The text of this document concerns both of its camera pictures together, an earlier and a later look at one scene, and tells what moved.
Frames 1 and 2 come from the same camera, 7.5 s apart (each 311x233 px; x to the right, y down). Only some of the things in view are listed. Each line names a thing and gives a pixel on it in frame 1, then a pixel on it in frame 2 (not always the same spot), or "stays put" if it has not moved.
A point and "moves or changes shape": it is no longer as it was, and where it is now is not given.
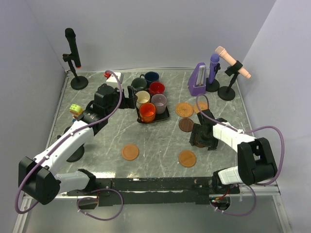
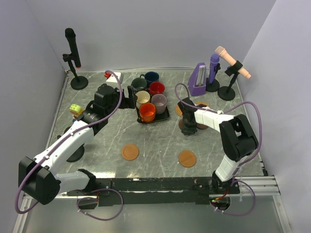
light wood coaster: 130,152 stays put
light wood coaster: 187,158 stays put
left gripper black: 129,102 stays put
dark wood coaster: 199,145 moves or changes shape
